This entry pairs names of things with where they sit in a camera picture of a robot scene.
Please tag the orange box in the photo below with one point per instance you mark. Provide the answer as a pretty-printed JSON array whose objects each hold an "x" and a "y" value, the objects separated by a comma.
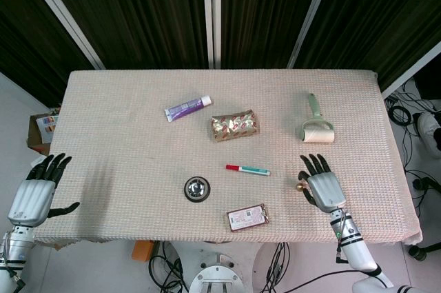
[{"x": 142, "y": 251}]

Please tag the purple toothpaste tube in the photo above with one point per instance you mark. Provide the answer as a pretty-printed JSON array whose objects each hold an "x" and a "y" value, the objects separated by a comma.
[{"x": 187, "y": 107}]

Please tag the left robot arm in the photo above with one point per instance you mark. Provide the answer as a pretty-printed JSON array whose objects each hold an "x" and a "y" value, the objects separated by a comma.
[{"x": 12, "y": 251}]

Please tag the white shoe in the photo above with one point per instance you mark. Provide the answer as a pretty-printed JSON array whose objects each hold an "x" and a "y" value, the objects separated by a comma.
[{"x": 429, "y": 127}]

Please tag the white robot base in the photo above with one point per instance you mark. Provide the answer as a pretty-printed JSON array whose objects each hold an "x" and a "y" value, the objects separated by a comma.
[{"x": 217, "y": 269}]

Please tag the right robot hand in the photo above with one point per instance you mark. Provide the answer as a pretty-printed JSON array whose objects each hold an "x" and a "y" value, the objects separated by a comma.
[{"x": 324, "y": 186}]

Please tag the green lint roller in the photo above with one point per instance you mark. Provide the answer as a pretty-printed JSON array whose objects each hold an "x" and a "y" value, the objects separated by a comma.
[{"x": 315, "y": 124}]

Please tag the cardboard box with papers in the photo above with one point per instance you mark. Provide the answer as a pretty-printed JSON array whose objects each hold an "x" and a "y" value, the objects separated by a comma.
[{"x": 41, "y": 131}]

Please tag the black chair base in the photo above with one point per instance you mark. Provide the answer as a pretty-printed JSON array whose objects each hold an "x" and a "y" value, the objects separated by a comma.
[{"x": 425, "y": 238}]

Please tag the gold foil wrapped package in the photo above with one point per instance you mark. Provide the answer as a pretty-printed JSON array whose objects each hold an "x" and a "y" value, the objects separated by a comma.
[{"x": 234, "y": 124}]

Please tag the beige woven tablecloth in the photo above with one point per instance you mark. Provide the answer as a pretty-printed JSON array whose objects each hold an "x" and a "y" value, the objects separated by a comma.
[{"x": 227, "y": 155}]

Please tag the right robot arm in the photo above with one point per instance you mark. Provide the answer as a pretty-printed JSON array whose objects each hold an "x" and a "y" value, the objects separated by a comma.
[{"x": 355, "y": 244}]

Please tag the red and green marker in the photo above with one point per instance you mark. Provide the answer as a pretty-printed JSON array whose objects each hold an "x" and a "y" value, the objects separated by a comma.
[{"x": 248, "y": 169}]

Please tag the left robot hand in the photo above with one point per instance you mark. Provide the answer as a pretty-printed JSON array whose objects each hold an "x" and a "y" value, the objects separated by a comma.
[{"x": 31, "y": 196}]

